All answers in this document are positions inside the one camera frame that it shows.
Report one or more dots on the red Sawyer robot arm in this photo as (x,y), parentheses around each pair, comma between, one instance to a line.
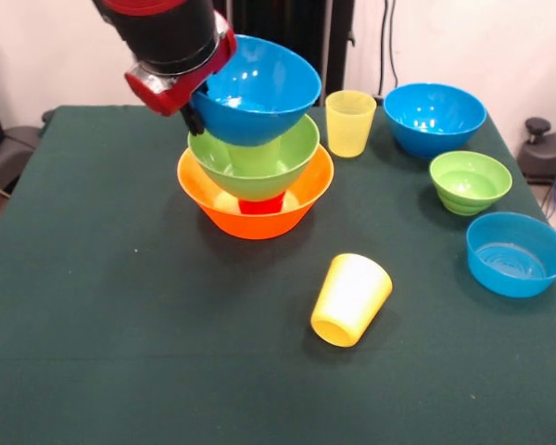
(167,32)

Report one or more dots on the large orange bowl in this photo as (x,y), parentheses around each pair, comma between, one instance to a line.
(259,227)

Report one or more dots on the black chair base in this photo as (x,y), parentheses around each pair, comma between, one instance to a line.
(9,153)

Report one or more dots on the large green bowl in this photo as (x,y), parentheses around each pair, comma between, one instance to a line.
(296,153)

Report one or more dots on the dark green table cloth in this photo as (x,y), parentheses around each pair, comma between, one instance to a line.
(259,394)

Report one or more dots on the pale translucent yellow cup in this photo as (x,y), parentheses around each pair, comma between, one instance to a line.
(350,130)

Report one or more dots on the red cup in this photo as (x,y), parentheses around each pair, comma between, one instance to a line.
(264,206)

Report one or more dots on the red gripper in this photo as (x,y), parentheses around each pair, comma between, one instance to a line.
(176,97)

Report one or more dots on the black knobbed equipment base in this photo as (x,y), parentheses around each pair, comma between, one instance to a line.
(547,153)

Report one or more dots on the large blue bowl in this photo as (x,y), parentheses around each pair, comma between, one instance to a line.
(259,120)
(435,125)

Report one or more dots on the small green bowl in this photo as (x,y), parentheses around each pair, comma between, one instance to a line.
(470,190)

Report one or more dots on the small blue bowl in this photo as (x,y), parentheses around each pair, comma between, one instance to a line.
(514,264)

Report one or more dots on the green cup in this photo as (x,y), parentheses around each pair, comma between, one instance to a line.
(255,160)

